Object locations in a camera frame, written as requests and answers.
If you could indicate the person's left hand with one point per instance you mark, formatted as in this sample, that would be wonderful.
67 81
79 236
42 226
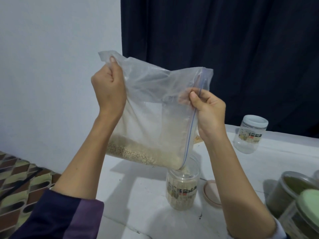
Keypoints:
109 92

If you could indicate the person's right hand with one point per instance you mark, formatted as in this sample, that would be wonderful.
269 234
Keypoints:
212 117

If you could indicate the zip bag of corn kernels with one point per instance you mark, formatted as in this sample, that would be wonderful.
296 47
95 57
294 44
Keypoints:
198 139

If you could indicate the transparent jar blue lid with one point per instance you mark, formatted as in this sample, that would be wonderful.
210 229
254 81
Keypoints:
250 134

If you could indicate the clear bag with cream grains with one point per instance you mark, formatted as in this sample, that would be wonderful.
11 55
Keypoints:
159 107

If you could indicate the pink round lid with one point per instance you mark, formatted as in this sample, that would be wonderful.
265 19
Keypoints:
212 194

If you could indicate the transparent jar pink lid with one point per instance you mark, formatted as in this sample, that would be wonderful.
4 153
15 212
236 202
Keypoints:
182 191

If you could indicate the pile of green beans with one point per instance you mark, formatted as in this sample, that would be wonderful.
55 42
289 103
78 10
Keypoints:
299 184

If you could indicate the green round lid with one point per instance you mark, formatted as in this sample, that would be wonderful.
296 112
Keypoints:
310 206

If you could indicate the transparent jar green lid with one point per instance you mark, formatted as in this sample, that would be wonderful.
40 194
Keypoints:
299 221

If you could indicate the person's left forearm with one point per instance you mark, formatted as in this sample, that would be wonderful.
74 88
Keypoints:
84 159

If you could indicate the person's right forearm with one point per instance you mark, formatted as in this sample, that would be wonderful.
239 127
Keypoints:
239 191

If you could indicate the dark navy curtain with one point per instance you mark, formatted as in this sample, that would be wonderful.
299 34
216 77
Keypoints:
224 52

